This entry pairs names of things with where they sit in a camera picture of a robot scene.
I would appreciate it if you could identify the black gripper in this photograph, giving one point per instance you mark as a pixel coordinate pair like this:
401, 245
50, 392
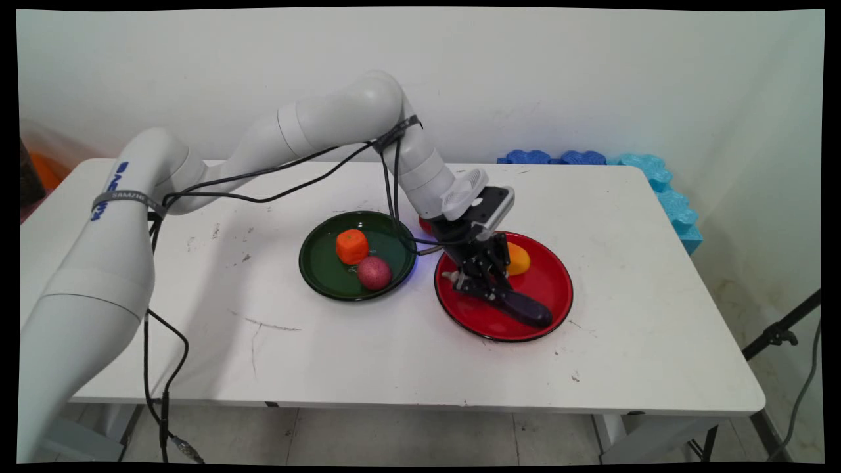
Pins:
463, 238

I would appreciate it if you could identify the purple toy eggplant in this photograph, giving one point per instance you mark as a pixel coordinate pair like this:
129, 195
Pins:
529, 309

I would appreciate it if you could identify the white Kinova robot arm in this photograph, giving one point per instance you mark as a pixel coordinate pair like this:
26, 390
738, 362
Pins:
105, 263

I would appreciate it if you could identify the yellow orange toy mango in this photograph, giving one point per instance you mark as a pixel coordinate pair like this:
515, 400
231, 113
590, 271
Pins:
519, 259

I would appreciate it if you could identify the red plate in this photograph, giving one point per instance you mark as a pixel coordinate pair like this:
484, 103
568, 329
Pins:
545, 289

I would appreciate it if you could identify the red toy tomato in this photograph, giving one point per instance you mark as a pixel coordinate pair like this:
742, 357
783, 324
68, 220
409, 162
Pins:
426, 226

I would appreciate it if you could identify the reddish purple round potato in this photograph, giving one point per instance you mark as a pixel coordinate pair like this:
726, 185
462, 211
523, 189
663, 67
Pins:
374, 273

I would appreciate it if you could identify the orange carrot chunk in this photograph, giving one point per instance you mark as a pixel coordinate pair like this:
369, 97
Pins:
353, 246

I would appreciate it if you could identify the dark blue foam mat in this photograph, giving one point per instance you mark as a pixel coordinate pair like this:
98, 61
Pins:
552, 157

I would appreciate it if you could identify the dark green plate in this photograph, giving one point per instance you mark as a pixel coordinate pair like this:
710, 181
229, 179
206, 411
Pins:
325, 272

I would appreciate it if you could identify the light blue foam mat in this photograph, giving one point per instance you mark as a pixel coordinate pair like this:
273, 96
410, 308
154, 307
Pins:
677, 210

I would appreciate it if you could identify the white table leg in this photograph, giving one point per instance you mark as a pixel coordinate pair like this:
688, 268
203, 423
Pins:
647, 437

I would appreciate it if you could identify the black tripod stand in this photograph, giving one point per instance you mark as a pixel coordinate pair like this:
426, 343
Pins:
778, 335

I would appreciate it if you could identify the dark table leg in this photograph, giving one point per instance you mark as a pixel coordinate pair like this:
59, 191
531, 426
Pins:
130, 430

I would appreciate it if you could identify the orange object in bag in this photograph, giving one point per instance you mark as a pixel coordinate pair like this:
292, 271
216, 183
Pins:
45, 171

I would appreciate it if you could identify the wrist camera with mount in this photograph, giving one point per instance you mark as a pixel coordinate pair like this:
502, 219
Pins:
483, 200

